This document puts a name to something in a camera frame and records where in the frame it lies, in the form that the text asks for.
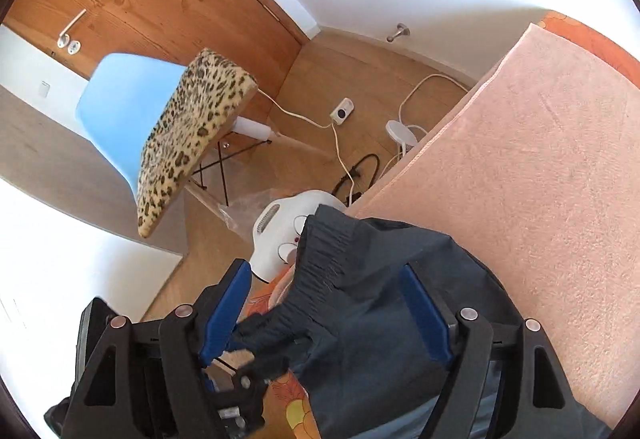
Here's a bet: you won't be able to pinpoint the round white device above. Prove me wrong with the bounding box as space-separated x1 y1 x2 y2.
385 120 418 155

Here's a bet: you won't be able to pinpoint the white handheld appliance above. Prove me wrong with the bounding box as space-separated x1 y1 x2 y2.
248 190 346 283

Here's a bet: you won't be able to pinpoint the leopard print cushion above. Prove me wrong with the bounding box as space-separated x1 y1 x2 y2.
136 48 258 239

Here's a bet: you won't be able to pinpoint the wooden door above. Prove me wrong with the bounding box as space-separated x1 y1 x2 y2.
1 0 308 125

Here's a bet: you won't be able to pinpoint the white power cable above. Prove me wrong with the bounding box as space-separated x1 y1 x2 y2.
256 72 471 208

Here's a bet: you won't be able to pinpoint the metal door handle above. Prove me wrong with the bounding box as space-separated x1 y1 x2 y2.
56 9 87 56

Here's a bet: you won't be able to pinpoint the dark grey pants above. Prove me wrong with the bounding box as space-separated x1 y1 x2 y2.
230 203 614 439

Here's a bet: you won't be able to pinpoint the metal door stopper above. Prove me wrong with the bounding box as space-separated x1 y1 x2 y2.
386 23 411 44

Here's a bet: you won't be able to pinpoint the black cable on floor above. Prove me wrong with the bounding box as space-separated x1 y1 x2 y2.
330 152 381 208

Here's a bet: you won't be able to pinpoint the light blue chair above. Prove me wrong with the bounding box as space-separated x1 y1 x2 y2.
76 52 186 192

